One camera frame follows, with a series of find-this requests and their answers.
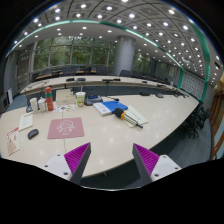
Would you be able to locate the black computer mouse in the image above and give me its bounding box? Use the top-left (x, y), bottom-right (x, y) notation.
top-left (27, 129), bottom-right (39, 140)

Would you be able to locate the grey desk phone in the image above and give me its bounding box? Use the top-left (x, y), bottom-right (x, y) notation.
top-left (85, 95), bottom-right (103, 106)

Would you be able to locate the green white drink cup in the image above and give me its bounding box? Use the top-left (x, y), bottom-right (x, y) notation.
top-left (76, 92), bottom-right (86, 107)

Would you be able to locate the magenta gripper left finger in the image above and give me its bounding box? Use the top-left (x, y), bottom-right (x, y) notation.
top-left (43, 142), bottom-right (92, 186)

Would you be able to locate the black office chair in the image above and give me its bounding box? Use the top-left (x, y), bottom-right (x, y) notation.
top-left (183, 102), bottom-right (211, 138)

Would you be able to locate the white paper sheet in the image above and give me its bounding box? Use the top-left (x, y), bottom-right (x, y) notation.
top-left (125, 106), bottom-right (148, 127)

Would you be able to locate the grey round pillar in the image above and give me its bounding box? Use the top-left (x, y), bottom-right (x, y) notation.
top-left (113, 35), bottom-right (136, 76)

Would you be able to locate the red thermos bottle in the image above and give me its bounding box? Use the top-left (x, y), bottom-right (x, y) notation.
top-left (45, 87), bottom-right (54, 111)

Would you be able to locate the colourful sticker sheet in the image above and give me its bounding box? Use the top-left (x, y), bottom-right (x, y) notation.
top-left (54, 104), bottom-right (75, 113)

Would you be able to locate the beige box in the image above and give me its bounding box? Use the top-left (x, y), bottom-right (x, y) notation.
top-left (56, 89), bottom-right (76, 105)

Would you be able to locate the black yellow microphone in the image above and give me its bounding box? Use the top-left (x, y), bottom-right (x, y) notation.
top-left (114, 108), bottom-right (142, 128)

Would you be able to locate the white book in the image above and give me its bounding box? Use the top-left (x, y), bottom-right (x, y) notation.
top-left (93, 103), bottom-right (111, 116)

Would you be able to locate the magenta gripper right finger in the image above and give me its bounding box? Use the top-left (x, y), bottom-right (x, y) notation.
top-left (131, 143), bottom-right (182, 186)

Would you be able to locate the red white leaflet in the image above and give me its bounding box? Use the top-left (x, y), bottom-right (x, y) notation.
top-left (7, 127), bottom-right (20, 155)

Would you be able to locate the pink mouse pad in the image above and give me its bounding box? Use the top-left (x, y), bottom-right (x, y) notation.
top-left (48, 117), bottom-right (84, 139)

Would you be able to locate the white paper booklet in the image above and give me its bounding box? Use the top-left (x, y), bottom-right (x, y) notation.
top-left (19, 112), bottom-right (33, 131)

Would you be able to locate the clear glass jar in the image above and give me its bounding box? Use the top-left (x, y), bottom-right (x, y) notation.
top-left (38, 97), bottom-right (46, 112)

